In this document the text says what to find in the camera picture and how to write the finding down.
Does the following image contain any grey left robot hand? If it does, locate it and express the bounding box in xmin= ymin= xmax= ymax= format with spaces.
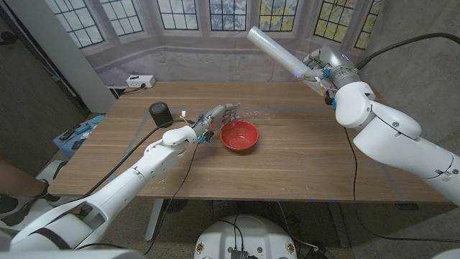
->
xmin=192 ymin=103 xmax=242 ymax=140

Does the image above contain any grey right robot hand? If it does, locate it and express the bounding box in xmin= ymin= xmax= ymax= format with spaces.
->
xmin=296 ymin=45 xmax=362 ymax=96

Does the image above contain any cling film roll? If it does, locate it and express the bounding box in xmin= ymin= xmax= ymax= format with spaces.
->
xmin=246 ymin=25 xmax=325 ymax=96

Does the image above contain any red bowl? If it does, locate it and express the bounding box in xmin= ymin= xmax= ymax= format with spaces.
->
xmin=219 ymin=119 xmax=260 ymax=152

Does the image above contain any black cylindrical speaker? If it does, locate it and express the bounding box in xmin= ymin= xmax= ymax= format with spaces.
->
xmin=148 ymin=101 xmax=175 ymax=129

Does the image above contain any printed window backdrop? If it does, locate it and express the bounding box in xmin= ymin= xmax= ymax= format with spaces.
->
xmin=45 ymin=0 xmax=385 ymax=88

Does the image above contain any white power strip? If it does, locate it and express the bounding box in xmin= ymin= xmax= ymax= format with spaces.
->
xmin=126 ymin=74 xmax=157 ymax=89

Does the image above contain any grey table leg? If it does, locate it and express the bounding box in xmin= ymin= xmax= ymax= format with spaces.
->
xmin=328 ymin=202 xmax=351 ymax=249
xmin=144 ymin=199 xmax=166 ymax=242

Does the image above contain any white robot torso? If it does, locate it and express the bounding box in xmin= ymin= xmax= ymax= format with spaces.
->
xmin=193 ymin=214 xmax=298 ymax=259

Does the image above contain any blue storage box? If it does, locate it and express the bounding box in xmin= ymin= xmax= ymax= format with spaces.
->
xmin=52 ymin=114 xmax=105 ymax=160

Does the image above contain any black remote control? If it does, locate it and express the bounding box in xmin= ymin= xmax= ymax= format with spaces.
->
xmin=59 ymin=124 xmax=81 ymax=142

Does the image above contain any white floor platform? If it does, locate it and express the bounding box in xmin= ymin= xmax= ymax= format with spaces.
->
xmin=0 ymin=160 xmax=94 ymax=235

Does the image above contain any person's bare leg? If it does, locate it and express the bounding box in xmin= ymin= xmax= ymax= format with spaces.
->
xmin=0 ymin=156 xmax=50 ymax=198

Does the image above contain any black and white shoe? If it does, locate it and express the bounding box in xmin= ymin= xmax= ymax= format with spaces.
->
xmin=0 ymin=190 xmax=62 ymax=228

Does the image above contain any thin black left wrist cable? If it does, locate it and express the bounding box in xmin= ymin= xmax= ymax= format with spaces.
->
xmin=143 ymin=142 xmax=201 ymax=256

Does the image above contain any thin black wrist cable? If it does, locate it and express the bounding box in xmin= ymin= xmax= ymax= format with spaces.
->
xmin=343 ymin=125 xmax=460 ymax=244
xmin=143 ymin=142 xmax=201 ymax=256

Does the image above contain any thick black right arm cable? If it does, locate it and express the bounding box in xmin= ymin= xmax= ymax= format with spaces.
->
xmin=355 ymin=32 xmax=460 ymax=71

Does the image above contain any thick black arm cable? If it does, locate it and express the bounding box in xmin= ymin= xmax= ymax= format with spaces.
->
xmin=355 ymin=32 xmax=460 ymax=71
xmin=68 ymin=119 xmax=188 ymax=210

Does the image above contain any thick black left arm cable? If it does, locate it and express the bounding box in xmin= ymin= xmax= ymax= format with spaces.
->
xmin=68 ymin=119 xmax=188 ymax=210

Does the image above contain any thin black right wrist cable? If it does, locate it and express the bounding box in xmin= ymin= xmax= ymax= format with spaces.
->
xmin=343 ymin=125 xmax=460 ymax=244

